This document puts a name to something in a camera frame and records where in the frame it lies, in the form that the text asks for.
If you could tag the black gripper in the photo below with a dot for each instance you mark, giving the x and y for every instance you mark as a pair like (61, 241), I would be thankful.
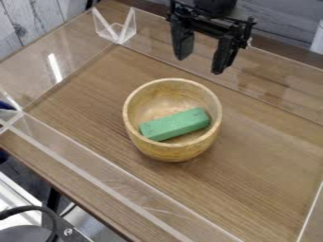
(214, 18)

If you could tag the green rectangular block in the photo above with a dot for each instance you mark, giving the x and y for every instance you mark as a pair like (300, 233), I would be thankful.
(175, 125)

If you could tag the brown wooden bowl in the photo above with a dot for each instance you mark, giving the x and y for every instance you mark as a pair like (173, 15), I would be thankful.
(165, 97)

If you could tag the white object at right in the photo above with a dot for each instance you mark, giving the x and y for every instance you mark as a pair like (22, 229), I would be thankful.
(317, 43)

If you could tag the blue object at edge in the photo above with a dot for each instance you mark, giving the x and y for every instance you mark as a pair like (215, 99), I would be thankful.
(6, 106)

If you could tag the black table leg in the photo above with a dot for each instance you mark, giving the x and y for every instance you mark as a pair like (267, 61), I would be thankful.
(54, 200)

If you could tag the clear acrylic enclosure wall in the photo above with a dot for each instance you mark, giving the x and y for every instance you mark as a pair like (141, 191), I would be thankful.
(253, 189)

